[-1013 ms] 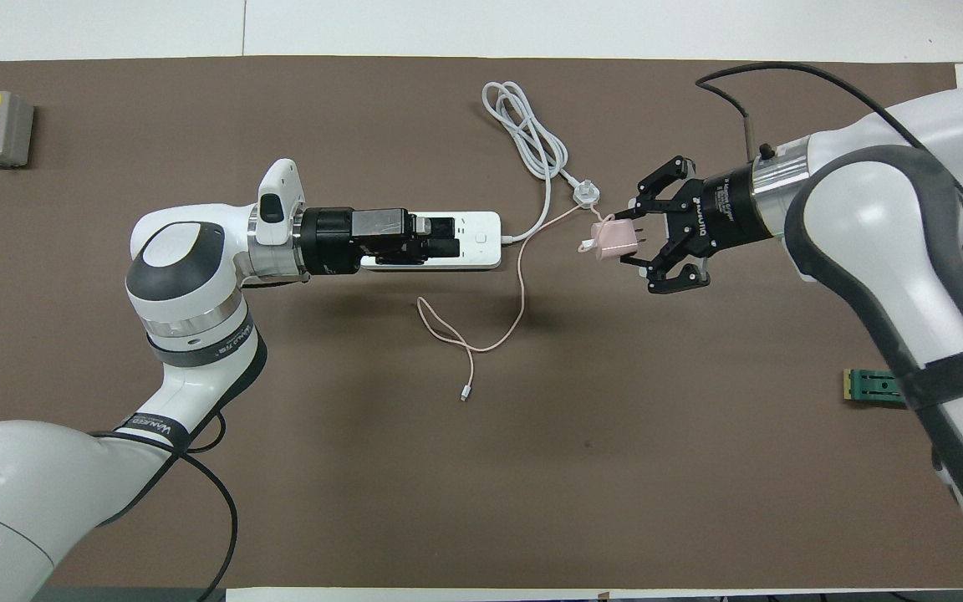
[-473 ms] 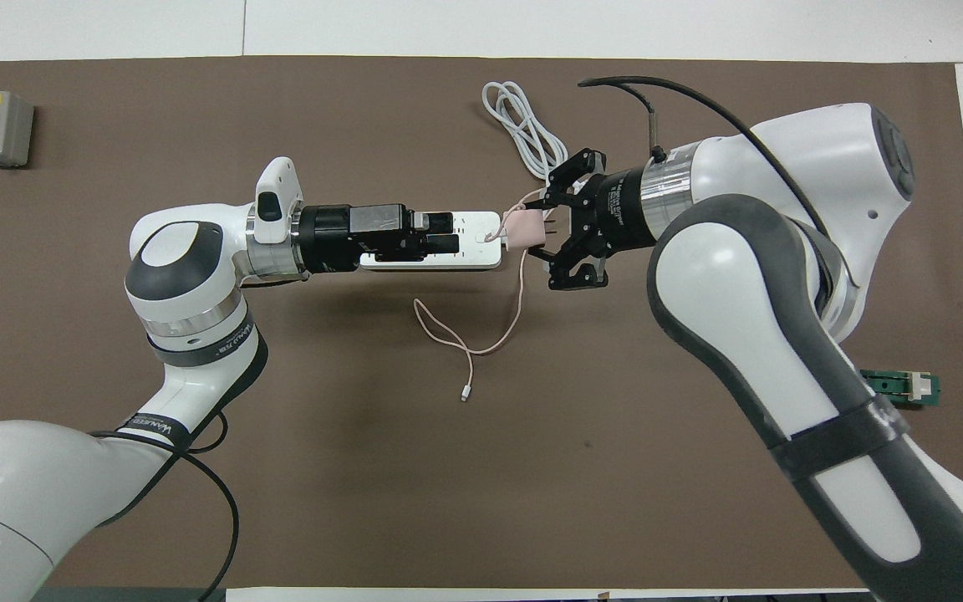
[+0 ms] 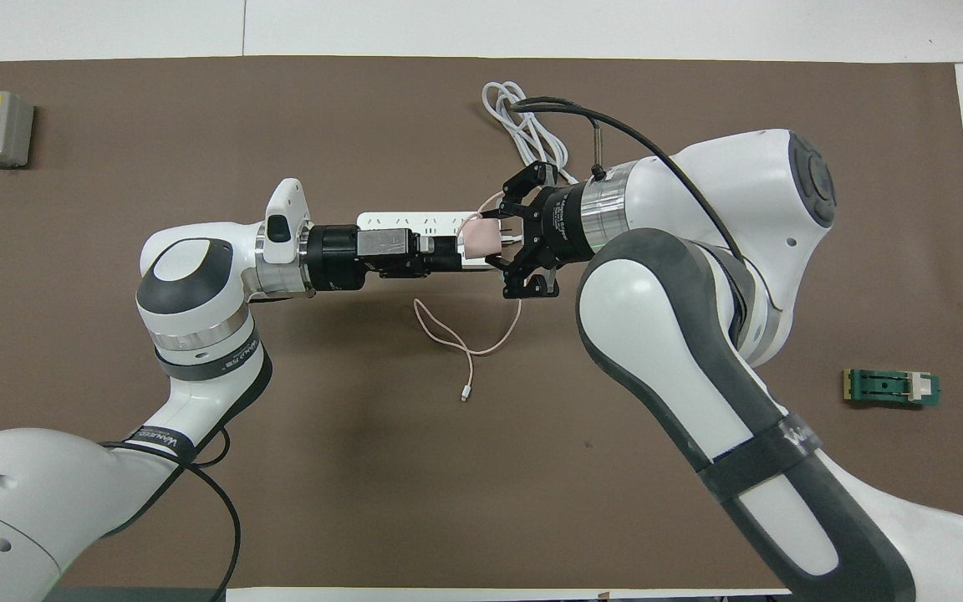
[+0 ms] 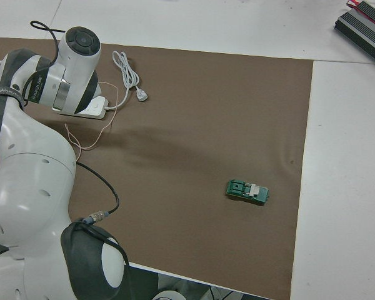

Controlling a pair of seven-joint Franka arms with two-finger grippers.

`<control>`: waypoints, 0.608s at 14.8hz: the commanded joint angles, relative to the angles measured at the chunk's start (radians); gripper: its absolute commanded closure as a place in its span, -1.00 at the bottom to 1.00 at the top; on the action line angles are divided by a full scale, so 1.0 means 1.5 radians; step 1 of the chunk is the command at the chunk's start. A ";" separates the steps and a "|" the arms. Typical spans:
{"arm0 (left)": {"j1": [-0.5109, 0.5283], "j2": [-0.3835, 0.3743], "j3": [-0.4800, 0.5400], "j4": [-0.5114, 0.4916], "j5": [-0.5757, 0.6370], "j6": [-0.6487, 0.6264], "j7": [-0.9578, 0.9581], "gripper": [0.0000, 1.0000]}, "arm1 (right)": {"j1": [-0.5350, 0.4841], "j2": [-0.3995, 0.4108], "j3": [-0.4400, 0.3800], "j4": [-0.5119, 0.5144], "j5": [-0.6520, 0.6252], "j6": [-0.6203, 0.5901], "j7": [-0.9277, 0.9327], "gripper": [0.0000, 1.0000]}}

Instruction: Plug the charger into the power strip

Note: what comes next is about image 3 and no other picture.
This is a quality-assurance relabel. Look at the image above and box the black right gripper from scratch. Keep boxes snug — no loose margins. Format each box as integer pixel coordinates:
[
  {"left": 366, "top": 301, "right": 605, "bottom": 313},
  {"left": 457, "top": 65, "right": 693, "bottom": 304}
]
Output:
[{"left": 488, "top": 165, "right": 589, "bottom": 300}]

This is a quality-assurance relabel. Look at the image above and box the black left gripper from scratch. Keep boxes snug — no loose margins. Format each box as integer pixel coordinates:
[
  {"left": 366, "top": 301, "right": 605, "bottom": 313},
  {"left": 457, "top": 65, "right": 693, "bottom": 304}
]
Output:
[{"left": 308, "top": 224, "right": 460, "bottom": 293}]

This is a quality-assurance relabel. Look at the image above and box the pink charger adapter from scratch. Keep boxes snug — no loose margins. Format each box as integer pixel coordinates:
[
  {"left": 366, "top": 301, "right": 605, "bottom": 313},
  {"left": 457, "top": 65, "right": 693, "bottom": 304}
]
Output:
[{"left": 458, "top": 216, "right": 524, "bottom": 262}]

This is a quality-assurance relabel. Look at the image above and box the pink charging cable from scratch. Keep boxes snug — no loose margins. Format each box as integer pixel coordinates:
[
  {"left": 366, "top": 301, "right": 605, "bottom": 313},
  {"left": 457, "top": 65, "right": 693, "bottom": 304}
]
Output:
[{"left": 413, "top": 191, "right": 524, "bottom": 402}]

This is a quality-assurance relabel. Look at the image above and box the white power strip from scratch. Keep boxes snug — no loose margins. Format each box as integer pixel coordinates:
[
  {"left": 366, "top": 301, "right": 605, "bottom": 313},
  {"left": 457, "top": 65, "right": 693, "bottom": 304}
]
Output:
[{"left": 356, "top": 209, "right": 499, "bottom": 273}]

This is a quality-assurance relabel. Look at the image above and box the brown table mat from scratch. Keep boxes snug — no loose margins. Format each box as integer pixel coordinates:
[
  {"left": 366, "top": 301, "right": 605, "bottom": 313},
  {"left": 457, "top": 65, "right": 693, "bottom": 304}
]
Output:
[{"left": 0, "top": 56, "right": 963, "bottom": 590}]

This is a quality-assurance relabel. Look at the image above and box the white power cord with plug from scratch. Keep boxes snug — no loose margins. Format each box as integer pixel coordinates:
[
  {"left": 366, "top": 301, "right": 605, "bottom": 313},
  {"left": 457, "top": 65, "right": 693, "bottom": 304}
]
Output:
[{"left": 481, "top": 81, "right": 583, "bottom": 186}]

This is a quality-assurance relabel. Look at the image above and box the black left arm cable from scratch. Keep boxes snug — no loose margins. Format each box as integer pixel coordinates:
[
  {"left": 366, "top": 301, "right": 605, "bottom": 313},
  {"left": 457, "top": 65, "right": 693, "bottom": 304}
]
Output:
[{"left": 101, "top": 425, "right": 242, "bottom": 602}]

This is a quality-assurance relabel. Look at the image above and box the green knife switch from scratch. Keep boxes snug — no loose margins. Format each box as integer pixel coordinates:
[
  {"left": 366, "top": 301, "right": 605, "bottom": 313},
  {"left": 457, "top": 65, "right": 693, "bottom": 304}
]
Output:
[{"left": 843, "top": 368, "right": 942, "bottom": 409}]

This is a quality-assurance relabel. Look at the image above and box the grey switch box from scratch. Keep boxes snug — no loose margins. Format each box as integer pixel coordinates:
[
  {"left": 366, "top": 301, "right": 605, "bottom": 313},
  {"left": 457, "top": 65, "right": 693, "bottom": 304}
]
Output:
[{"left": 0, "top": 90, "right": 35, "bottom": 170}]

